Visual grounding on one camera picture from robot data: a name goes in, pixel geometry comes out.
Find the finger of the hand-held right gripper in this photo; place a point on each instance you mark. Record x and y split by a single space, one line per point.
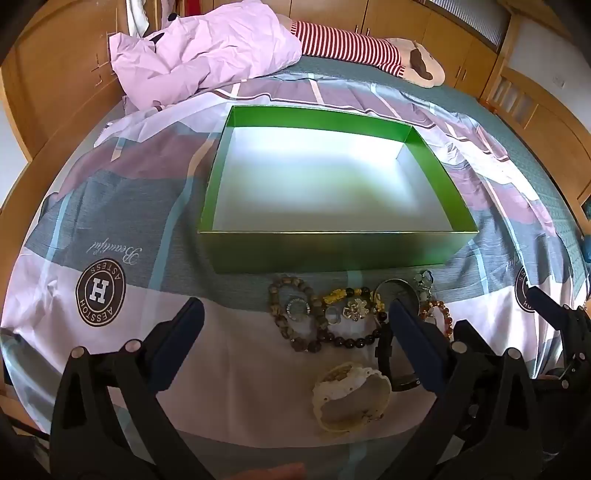
547 302

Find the jade bead pendant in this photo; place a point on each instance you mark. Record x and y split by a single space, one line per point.
422 279

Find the silver bangle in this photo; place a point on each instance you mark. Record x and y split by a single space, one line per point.
392 282

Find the wooden bed frame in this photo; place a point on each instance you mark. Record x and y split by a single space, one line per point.
55 152

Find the white watch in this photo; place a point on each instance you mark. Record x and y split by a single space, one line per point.
330 385

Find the striped plush toy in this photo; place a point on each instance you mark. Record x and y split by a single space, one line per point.
360 46

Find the gold flower brooch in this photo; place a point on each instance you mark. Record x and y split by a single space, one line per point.
356 309

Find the printed bed sheet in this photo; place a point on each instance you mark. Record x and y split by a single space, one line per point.
231 369

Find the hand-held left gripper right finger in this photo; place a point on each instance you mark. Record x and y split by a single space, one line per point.
413 334

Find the pink duvet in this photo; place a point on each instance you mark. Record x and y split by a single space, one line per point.
203 50

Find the black watch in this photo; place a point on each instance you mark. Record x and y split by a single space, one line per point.
385 355

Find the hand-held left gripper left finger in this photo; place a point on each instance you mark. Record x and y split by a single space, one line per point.
182 334

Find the wooden wardrobe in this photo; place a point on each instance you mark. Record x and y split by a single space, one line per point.
60 60

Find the green cardboard box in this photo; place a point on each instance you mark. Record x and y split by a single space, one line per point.
323 249

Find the hanging clothes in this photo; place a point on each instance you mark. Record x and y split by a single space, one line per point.
137 16

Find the wooden slatted bed rail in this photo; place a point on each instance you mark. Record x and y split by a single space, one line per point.
540 106

